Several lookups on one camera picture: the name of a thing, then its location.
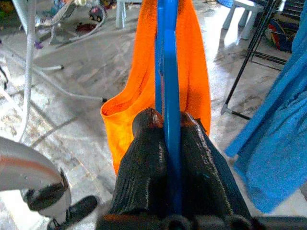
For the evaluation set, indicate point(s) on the blue floor mat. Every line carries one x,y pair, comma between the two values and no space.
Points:
225,3

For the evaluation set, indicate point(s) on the blue plastic hanger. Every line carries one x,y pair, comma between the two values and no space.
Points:
168,72

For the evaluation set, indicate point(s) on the grey folding table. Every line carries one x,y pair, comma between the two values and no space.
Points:
30,60

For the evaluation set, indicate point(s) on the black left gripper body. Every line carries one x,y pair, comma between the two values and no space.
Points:
81,206

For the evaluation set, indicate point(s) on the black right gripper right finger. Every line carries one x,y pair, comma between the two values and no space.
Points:
204,179

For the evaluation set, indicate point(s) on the blue shirt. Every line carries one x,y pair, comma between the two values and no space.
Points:
275,143

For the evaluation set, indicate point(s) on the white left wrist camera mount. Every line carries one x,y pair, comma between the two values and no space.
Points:
57,212

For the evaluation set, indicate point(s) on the small purple toy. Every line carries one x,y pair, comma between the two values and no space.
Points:
38,44

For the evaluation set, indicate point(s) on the colourful baby bouncer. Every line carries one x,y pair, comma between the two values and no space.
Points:
62,14

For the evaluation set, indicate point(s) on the orange garment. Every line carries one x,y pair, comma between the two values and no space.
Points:
120,119

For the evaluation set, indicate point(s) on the black drying rack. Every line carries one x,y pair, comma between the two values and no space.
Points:
242,72

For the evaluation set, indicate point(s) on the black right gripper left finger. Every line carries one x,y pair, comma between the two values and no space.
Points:
144,167

